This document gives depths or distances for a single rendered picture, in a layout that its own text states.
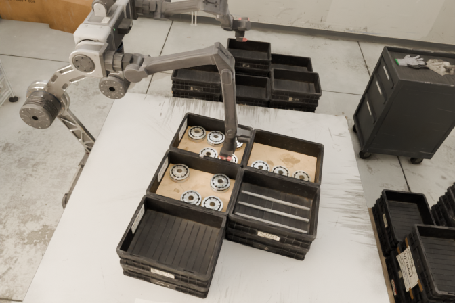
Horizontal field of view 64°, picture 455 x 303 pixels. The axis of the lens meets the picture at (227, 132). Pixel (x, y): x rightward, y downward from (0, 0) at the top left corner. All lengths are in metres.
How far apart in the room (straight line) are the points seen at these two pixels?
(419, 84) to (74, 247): 2.43
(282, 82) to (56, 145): 1.97
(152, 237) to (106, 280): 0.27
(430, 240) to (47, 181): 2.67
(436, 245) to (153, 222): 1.64
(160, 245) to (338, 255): 0.87
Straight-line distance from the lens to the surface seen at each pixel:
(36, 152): 3.36
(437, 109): 3.16
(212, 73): 3.16
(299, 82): 3.22
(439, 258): 2.49
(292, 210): 1.87
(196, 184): 1.89
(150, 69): 1.54
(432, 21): 5.29
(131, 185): 2.07
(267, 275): 1.83
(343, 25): 4.99
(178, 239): 1.72
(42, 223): 2.91
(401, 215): 2.84
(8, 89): 3.84
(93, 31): 1.67
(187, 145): 2.06
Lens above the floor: 2.35
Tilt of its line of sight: 45 degrees down
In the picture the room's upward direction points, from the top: 7 degrees clockwise
